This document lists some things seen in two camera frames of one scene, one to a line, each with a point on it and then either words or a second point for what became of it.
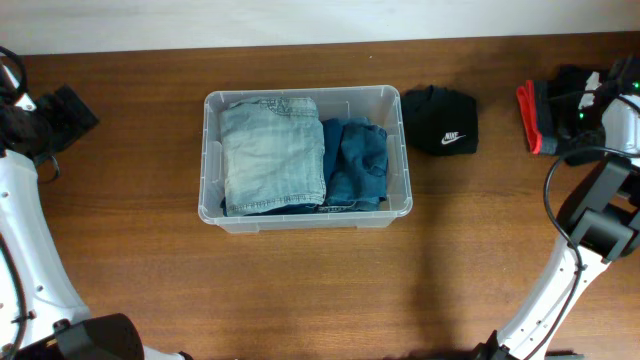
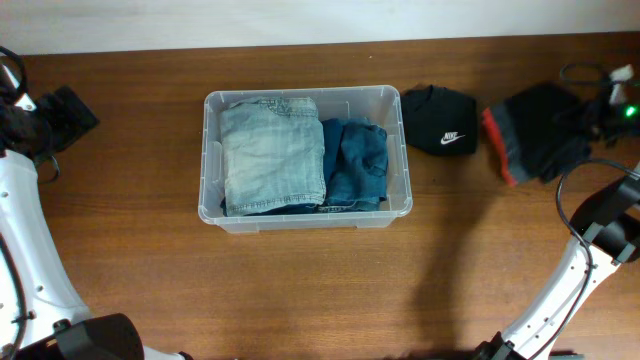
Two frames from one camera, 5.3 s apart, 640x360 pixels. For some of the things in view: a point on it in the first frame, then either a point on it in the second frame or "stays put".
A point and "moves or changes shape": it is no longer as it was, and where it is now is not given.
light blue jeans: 273,152 stays put
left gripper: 55,122 stays put
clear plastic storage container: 298,159 stays put
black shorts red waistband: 547,109 moves or changes shape
